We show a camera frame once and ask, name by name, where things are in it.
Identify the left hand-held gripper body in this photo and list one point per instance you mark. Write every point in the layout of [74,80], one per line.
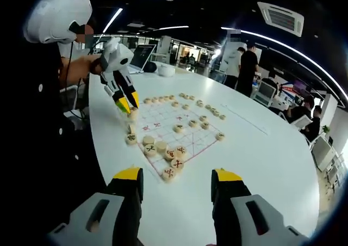
[117,58]

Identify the group of wooden chess pieces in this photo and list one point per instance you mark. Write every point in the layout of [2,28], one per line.
[178,128]

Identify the small potted plant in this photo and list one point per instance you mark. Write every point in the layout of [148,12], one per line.
[326,129]

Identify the purple wall screen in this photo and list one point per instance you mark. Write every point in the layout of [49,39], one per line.
[299,86]

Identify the curved ceiling light strip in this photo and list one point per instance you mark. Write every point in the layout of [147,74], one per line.
[225,28]

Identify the white mesh office chair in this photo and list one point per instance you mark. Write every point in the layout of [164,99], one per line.
[265,92]

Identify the ceiling air conditioner vent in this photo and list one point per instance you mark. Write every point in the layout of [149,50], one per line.
[281,18]

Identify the straight ceiling light strip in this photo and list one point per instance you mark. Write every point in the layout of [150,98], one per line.
[174,27]
[112,20]

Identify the white office cabinet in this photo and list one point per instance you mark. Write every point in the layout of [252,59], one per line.
[323,153]

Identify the white laptop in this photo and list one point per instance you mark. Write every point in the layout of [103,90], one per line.
[144,56]

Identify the white worn device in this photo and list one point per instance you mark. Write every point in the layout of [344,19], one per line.
[54,17]

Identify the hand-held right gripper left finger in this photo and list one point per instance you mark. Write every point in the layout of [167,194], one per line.
[125,194]

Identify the white round pot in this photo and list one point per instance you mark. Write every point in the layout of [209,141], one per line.
[166,71]

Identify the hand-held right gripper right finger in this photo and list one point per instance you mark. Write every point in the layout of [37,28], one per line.
[228,191]

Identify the white red-lined chessboard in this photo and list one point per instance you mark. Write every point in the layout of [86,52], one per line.
[163,120]

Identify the black round pouch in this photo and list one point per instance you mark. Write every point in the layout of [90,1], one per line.
[150,67]

